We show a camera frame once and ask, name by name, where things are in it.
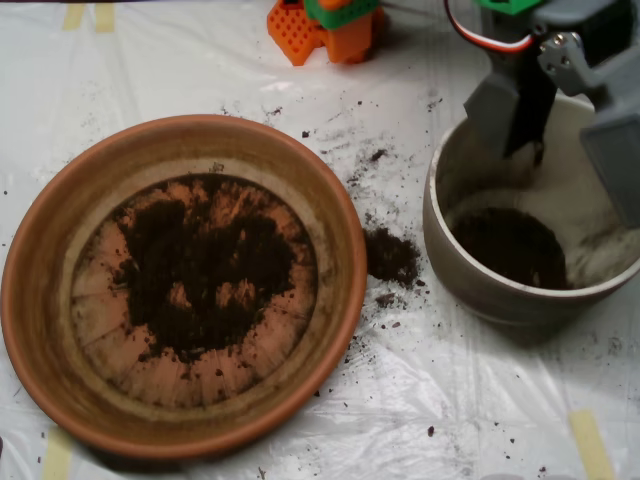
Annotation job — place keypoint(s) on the orange and green robot base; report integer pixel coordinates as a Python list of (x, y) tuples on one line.
[(350, 40)]

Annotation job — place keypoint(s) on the small dark soil clump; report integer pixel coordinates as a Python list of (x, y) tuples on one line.
[(386, 301), (378, 155)]

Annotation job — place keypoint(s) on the spilled dark soil pile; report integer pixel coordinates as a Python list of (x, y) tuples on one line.
[(392, 257)]

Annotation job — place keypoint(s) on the white ceramic pot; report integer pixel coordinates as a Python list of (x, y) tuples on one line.
[(500, 310)]

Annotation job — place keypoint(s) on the terracotta clay saucer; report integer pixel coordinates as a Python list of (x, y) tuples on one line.
[(45, 260)]

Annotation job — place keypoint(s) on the beige masking tape strip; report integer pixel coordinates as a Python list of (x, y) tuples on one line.
[(56, 457), (592, 445), (74, 17), (105, 19)]

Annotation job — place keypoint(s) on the clear plastic sheet cover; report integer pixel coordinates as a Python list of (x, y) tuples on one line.
[(450, 400)]

